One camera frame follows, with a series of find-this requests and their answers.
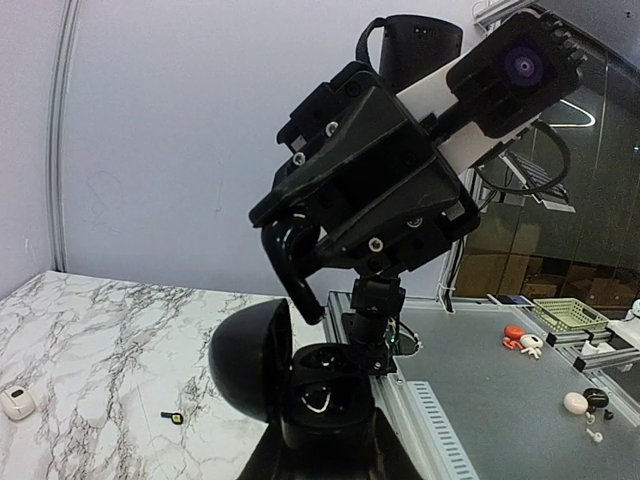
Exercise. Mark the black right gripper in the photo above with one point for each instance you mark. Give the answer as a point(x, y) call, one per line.
point(365, 189)

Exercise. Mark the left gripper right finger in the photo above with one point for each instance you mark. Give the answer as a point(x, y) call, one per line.
point(390, 460)

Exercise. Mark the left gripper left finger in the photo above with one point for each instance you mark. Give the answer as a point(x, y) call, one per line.
point(267, 462)

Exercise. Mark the black round charging case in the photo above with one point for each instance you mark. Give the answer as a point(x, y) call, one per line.
point(316, 396)

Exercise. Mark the white earbud charging case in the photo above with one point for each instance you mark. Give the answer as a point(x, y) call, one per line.
point(17, 403)

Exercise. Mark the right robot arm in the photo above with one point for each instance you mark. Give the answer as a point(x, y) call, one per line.
point(412, 47)

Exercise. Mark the pink white case on bench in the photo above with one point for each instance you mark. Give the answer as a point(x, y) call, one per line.
point(575, 403)

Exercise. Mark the black open case on bench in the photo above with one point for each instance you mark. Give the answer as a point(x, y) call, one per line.
point(596, 399)

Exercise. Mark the black earbud with yellow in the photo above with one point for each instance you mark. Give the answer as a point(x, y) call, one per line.
point(175, 417)

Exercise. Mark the red and white toy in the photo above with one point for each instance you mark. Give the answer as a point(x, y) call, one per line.
point(516, 338)

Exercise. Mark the cream plastic basket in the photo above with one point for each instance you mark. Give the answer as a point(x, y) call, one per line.
point(568, 314)

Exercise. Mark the aluminium front rail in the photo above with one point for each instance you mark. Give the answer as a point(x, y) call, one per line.
point(411, 405)

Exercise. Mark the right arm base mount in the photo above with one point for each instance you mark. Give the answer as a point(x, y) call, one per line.
point(373, 327)

